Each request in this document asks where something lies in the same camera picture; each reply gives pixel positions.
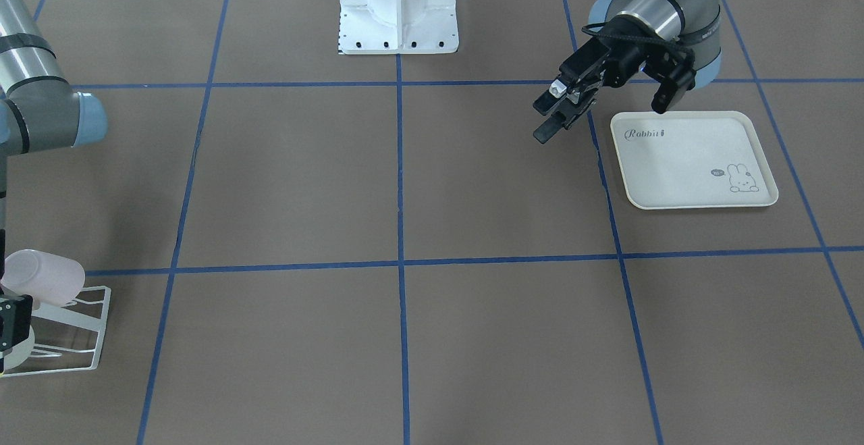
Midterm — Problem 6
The pink cup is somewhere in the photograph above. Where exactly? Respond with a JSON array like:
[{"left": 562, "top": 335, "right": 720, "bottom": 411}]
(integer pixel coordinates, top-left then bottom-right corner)
[{"left": 2, "top": 249, "right": 86, "bottom": 307}]

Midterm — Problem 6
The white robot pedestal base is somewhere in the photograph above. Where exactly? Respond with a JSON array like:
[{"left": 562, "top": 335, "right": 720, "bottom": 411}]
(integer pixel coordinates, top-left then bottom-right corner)
[{"left": 337, "top": 0, "right": 460, "bottom": 55}]

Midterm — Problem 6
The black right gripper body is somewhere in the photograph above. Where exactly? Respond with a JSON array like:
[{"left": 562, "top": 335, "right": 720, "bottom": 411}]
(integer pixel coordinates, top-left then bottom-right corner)
[{"left": 1, "top": 294, "right": 33, "bottom": 358}]

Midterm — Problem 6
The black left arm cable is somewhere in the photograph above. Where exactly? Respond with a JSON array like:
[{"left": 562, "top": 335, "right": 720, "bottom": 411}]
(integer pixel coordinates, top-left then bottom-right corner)
[{"left": 586, "top": 0, "right": 696, "bottom": 61}]

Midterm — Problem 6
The cream plastic tray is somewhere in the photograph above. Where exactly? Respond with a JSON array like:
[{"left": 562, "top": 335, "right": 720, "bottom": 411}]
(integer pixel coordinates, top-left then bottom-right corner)
[{"left": 610, "top": 111, "right": 780, "bottom": 210}]

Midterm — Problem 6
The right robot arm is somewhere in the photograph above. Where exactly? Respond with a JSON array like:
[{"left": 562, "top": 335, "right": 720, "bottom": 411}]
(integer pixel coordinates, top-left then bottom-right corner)
[{"left": 1, "top": 0, "right": 108, "bottom": 358}]

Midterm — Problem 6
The white wire cup rack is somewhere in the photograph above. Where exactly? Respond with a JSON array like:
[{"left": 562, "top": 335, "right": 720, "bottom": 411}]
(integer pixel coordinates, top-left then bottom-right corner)
[{"left": 2, "top": 286, "right": 111, "bottom": 378}]

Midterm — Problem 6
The white cream cup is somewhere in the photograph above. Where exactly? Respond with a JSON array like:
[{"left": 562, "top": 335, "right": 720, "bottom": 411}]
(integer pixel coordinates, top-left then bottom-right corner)
[{"left": 1, "top": 326, "right": 35, "bottom": 375}]

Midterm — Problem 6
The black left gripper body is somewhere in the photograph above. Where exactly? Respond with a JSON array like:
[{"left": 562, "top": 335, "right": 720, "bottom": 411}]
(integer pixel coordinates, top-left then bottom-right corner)
[{"left": 584, "top": 16, "right": 676, "bottom": 88}]

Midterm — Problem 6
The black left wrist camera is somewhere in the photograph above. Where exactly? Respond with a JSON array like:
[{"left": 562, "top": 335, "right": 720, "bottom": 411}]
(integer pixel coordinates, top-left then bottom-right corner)
[{"left": 645, "top": 52, "right": 695, "bottom": 115}]

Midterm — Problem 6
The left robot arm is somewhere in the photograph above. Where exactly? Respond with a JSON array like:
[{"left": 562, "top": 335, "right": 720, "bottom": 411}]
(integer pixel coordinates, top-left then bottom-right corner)
[{"left": 533, "top": 0, "right": 722, "bottom": 143}]

